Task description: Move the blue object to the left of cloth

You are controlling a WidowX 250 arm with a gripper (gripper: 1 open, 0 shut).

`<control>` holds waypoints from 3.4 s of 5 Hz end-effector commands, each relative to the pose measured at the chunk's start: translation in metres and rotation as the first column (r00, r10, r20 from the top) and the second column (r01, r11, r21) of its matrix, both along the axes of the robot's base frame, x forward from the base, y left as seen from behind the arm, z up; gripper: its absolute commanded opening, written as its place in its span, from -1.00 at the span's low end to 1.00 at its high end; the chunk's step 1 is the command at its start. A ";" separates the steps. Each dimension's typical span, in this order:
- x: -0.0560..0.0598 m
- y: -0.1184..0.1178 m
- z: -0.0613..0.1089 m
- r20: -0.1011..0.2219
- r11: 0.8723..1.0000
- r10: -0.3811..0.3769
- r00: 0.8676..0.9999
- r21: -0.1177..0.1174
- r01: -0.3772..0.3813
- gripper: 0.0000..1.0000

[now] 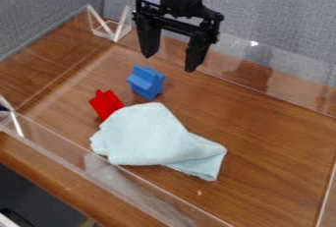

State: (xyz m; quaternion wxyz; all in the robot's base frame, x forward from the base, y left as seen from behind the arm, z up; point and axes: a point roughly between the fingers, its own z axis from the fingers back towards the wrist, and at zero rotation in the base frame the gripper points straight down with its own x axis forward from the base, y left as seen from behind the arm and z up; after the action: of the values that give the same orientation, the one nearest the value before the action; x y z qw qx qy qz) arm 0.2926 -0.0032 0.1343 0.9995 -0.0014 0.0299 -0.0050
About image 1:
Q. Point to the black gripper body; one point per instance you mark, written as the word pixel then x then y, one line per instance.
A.
pixel 183 16

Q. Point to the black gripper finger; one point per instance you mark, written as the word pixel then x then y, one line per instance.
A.
pixel 196 52
pixel 148 34

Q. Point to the light blue cloth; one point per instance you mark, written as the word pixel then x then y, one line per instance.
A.
pixel 143 135

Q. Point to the blue plastic block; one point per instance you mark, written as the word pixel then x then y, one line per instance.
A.
pixel 145 81

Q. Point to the red plastic block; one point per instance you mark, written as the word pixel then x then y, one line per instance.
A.
pixel 105 103

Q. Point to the clear acrylic corner bracket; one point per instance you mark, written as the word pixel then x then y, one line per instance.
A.
pixel 109 29

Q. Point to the clear acrylic enclosure wall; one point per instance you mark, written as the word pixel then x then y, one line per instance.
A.
pixel 276 182

